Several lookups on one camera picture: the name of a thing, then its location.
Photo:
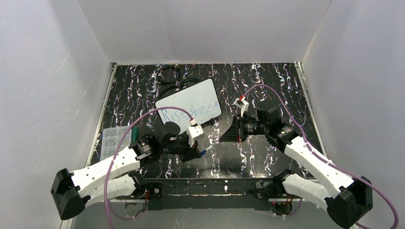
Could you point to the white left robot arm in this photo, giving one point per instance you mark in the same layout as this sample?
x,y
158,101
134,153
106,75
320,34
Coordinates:
x,y
118,175

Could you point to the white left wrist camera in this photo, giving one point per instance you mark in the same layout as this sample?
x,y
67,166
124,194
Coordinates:
x,y
195,133

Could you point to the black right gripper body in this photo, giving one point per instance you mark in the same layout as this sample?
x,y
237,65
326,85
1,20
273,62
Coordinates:
x,y
239,131

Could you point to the aluminium table edge rail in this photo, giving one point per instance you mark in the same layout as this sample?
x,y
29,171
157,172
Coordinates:
x,y
302,79

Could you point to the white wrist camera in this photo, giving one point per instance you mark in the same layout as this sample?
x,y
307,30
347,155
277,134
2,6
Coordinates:
x,y
195,133
242,104

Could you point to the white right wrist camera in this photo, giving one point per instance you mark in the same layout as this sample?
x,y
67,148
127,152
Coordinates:
x,y
242,104

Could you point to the white whiteboard marker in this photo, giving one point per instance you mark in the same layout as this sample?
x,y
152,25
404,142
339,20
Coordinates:
x,y
211,146

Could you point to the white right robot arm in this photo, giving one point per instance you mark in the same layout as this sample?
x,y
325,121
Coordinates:
x,y
345,199

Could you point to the green handled screwdriver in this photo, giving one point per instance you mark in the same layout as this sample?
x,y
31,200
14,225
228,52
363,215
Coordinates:
x,y
134,134

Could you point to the white whiteboard black frame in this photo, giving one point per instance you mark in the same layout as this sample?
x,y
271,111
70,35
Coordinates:
x,y
201,100

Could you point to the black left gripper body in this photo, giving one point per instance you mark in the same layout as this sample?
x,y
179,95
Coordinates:
x,y
191,151

